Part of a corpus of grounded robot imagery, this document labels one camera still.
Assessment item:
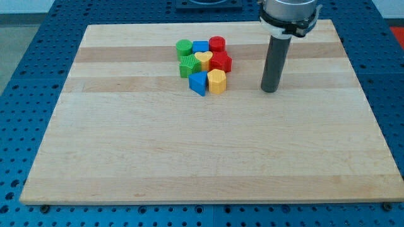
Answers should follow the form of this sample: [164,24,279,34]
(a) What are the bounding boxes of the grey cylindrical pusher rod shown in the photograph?
[261,35,292,93]

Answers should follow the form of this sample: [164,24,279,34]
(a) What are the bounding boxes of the black white clamp ring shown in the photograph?
[259,1,323,38]

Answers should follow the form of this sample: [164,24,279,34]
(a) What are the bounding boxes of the yellow hexagon block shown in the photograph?
[208,69,227,94]

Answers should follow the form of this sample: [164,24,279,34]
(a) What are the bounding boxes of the blue triangle block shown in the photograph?
[188,71,208,96]

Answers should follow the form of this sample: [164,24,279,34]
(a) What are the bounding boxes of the red star block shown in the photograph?
[210,51,232,73]

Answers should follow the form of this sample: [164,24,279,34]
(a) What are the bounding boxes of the red cylinder block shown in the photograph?
[208,36,226,52]

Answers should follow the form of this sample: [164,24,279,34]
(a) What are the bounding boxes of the yellow heart block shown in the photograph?
[194,51,213,71]

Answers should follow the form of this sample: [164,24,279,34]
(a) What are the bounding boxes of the blue cube block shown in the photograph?
[192,40,210,54]

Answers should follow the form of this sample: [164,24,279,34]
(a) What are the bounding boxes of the green star block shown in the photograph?
[179,54,201,78]

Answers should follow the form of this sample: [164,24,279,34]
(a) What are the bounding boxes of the green cylinder block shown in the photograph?
[175,39,193,61]

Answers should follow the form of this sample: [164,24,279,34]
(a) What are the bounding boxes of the light wooden board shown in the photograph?
[20,20,403,205]

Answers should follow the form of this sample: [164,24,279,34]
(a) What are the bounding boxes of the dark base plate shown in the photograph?
[174,0,243,11]

